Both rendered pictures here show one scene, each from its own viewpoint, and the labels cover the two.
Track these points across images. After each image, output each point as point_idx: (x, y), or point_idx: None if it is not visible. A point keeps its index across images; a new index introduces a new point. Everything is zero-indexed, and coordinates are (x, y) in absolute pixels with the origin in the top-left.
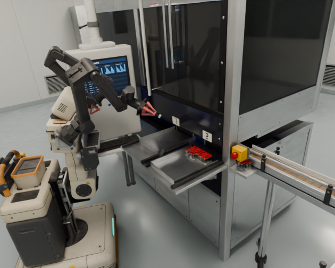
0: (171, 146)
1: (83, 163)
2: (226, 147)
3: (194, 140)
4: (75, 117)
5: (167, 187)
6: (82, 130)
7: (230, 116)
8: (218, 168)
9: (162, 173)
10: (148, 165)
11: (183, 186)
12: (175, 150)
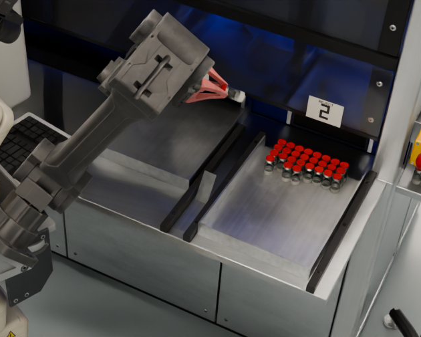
0: (212, 152)
1: (10, 287)
2: (394, 140)
3: (250, 113)
4: (25, 168)
5: (291, 290)
6: (64, 206)
7: None
8: (373, 197)
9: (259, 253)
10: (194, 233)
11: (331, 277)
12: (224, 162)
